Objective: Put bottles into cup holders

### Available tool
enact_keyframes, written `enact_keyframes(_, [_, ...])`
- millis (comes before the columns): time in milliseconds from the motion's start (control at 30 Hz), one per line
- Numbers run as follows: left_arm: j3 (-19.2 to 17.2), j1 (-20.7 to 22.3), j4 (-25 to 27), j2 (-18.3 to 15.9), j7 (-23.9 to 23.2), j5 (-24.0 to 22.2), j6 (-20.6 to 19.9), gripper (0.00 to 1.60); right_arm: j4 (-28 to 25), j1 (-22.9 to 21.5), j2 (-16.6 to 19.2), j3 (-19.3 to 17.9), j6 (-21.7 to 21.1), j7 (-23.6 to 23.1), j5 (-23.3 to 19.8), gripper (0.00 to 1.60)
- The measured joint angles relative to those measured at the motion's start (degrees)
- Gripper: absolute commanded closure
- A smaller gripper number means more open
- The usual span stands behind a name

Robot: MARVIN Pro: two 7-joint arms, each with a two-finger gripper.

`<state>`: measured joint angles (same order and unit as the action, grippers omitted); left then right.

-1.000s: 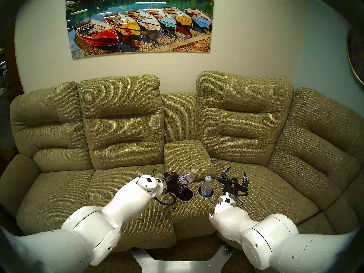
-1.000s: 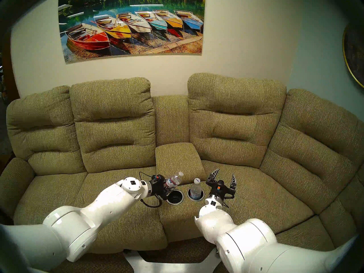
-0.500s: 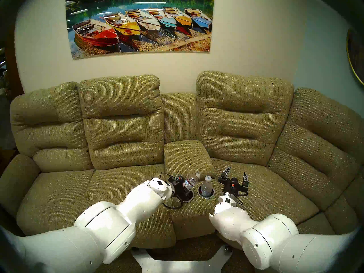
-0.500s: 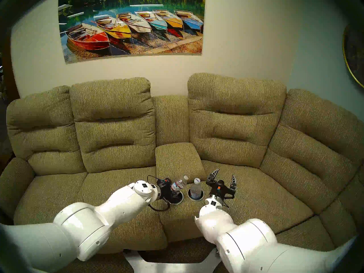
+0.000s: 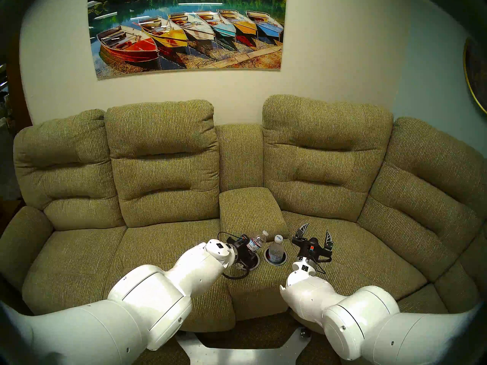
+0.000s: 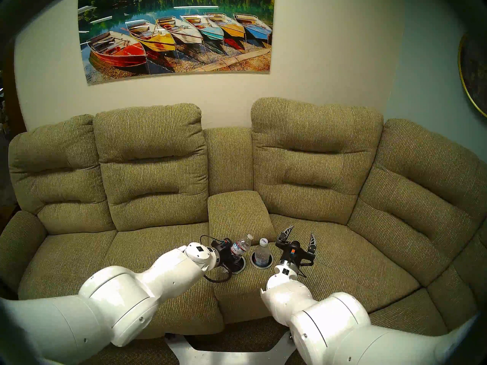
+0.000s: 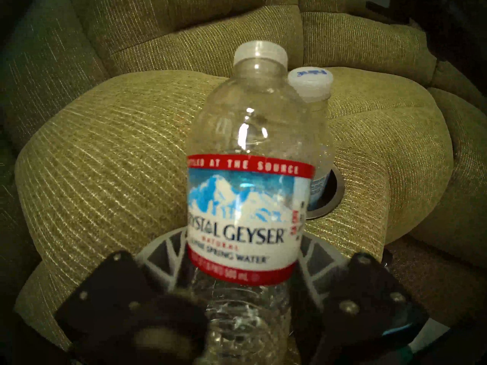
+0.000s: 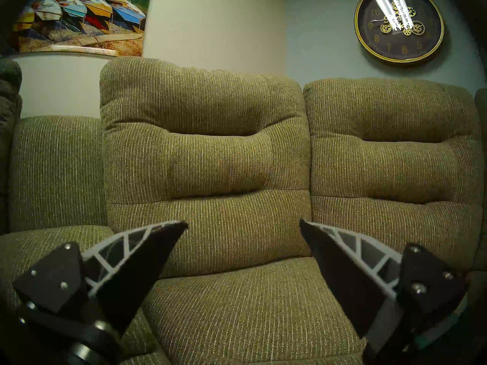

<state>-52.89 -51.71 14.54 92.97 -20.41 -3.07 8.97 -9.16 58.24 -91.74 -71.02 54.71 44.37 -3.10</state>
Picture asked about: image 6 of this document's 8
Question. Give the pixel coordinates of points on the colourful boats wall picture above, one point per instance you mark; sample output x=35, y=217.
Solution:
x=171, y=37

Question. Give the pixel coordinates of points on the metal-rimmed cup holder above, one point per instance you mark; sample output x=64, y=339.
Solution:
x=241, y=270
x=253, y=263

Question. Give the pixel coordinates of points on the olive green fabric sofa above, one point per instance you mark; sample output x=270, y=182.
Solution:
x=323, y=170

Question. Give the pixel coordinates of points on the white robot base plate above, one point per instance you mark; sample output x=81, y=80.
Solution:
x=198, y=354

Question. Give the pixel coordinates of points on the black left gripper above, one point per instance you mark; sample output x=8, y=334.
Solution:
x=223, y=254

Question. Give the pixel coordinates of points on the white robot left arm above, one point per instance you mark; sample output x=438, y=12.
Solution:
x=125, y=295

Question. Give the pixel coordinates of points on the black gold-rimmed wall clock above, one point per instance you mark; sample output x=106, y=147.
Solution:
x=475, y=71

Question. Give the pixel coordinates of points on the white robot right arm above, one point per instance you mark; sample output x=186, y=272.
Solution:
x=335, y=326

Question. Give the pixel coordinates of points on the clear bottle red-striped label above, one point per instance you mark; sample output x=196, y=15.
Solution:
x=239, y=248

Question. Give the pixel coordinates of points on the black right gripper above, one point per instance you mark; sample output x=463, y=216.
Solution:
x=295, y=254

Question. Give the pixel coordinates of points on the olive fabric console lid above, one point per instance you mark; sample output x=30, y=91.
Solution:
x=239, y=219

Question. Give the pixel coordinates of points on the clear bottle white text label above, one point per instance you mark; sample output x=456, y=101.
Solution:
x=262, y=256

